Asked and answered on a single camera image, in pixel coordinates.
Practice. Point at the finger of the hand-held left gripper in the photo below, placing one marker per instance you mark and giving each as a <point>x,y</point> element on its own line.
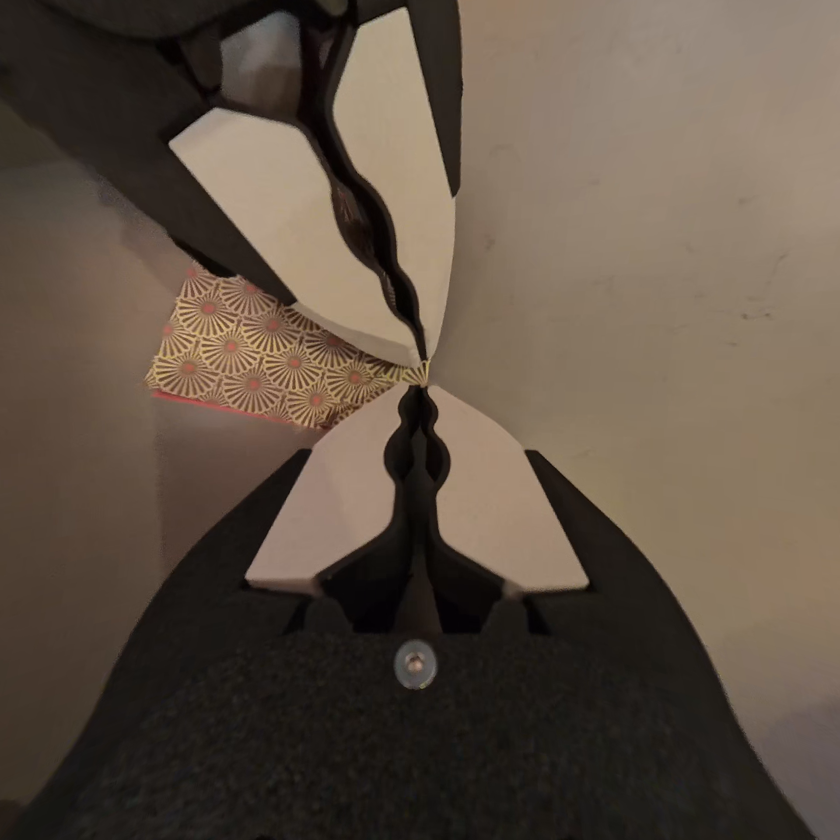
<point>407,144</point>
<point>262,197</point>

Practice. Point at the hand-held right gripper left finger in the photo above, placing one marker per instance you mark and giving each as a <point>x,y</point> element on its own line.
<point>328,512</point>

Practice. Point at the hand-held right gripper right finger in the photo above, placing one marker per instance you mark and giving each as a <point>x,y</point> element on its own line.
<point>499,512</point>

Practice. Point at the gold patterned origami paper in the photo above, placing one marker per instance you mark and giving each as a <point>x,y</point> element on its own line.
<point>262,367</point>

